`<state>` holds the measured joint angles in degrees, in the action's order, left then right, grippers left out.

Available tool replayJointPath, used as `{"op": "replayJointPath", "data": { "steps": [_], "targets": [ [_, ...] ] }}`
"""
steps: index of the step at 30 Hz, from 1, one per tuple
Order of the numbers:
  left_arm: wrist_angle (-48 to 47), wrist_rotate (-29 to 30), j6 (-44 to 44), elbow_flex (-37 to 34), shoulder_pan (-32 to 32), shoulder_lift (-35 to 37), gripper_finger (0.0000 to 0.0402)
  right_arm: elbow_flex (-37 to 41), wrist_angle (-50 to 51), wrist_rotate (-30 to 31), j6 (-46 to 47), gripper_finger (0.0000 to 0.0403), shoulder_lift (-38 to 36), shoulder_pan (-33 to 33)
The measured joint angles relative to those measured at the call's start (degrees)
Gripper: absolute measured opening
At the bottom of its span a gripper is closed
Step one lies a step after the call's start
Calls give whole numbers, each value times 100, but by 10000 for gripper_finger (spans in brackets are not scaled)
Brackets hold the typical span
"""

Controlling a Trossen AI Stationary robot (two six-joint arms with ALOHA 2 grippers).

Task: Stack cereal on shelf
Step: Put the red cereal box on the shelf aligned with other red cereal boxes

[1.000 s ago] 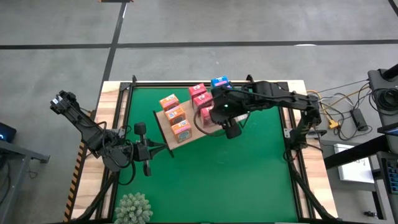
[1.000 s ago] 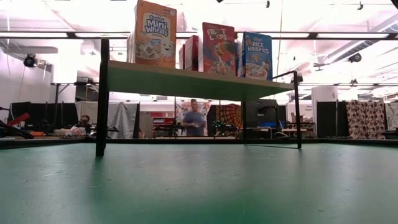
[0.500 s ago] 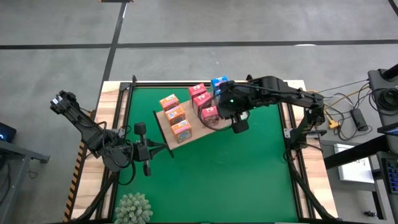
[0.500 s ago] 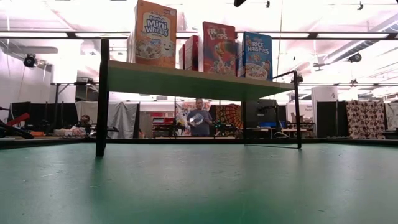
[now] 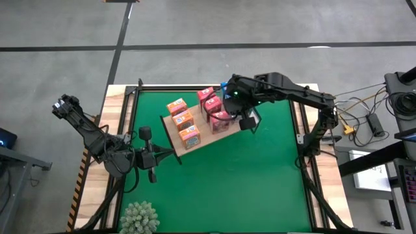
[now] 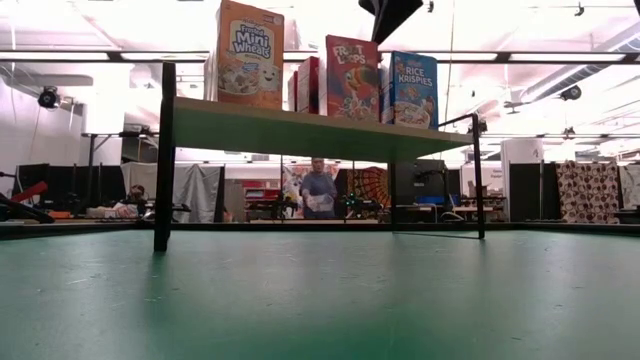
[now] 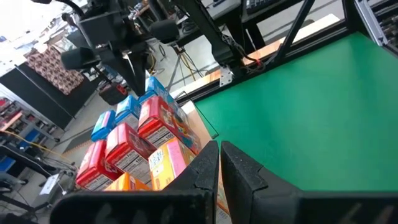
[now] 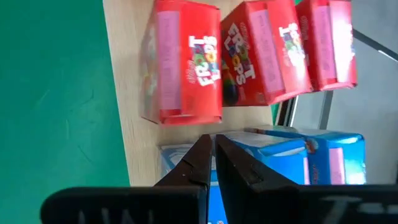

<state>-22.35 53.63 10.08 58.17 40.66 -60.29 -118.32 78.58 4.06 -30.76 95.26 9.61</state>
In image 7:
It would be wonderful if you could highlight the black low partition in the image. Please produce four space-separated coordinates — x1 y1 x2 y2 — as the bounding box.
0 62 102 131

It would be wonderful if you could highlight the grey metal base bracket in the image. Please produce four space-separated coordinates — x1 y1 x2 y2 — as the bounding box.
219 65 234 88

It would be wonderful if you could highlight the black aluminium rig frame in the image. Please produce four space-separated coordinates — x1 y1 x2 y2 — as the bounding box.
169 0 398 106

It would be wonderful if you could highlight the maroon dotted hanging cloth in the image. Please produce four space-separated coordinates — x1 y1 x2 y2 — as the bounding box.
24 45 85 96

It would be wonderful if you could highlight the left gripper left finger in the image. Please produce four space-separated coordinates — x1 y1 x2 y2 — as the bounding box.
162 140 220 191

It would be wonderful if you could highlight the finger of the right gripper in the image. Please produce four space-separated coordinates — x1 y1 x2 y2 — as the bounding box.
130 51 147 96
101 55 140 96

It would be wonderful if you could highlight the orange Mini Wheats cereal box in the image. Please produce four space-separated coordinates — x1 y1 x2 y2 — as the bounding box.
104 172 153 192
147 138 231 223

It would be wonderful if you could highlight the green table mat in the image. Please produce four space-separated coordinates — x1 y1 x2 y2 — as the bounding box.
194 30 398 192

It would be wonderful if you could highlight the black red equipment case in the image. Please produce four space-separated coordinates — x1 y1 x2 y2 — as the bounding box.
98 82 129 106

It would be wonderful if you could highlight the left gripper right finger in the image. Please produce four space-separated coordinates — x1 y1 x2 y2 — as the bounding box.
220 141 299 224

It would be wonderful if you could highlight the red Froot Loops cereal box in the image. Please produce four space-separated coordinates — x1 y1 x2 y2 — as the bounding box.
104 122 158 184
75 139 124 192
137 95 203 156

